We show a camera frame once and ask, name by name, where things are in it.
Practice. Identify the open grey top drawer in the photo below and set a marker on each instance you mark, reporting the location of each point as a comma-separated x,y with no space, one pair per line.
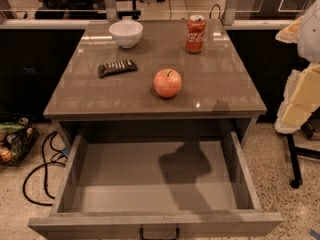
200,185

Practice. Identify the grey cabinet with glossy top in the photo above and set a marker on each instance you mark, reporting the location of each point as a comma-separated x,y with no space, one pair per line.
215,83

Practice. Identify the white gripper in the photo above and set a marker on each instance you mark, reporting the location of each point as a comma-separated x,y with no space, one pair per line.
310,34

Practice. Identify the black metal stand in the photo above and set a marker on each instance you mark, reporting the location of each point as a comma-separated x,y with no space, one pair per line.
312,130

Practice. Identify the red apple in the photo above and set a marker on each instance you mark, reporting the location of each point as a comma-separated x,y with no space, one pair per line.
167,83

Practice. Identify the black wire basket with items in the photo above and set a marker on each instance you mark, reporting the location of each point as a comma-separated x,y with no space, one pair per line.
18,134

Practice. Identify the black drawer handle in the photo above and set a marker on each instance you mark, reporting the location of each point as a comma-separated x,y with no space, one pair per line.
159,235

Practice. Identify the red coke can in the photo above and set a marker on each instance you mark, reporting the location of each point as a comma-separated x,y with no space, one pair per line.
196,26

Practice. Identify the dark striped snack bar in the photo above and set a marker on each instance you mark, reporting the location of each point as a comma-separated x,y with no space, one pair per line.
117,67

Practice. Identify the white ceramic bowl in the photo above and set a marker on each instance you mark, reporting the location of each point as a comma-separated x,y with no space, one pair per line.
126,33

